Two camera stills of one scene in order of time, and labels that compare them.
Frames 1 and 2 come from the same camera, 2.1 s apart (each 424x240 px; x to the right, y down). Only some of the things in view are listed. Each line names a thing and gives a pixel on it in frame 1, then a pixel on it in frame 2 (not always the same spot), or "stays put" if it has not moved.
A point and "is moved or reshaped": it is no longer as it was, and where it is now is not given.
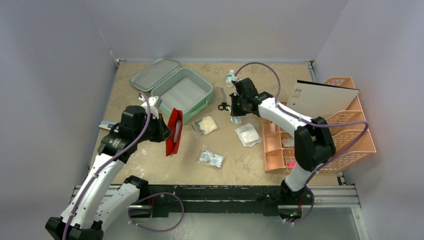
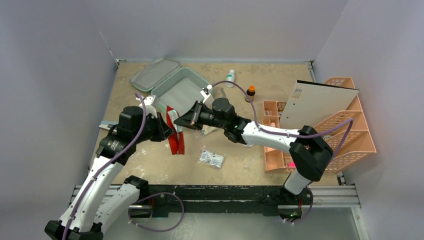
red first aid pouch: (172, 148) is moved or reshaped
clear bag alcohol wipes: (209, 156) stays put
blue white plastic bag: (104, 124) stays put
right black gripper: (236, 105) → (197, 115)
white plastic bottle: (228, 82) stays put
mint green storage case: (185, 88) stays put
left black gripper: (163, 131) stays put
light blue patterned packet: (236, 120) is moved or reshaped
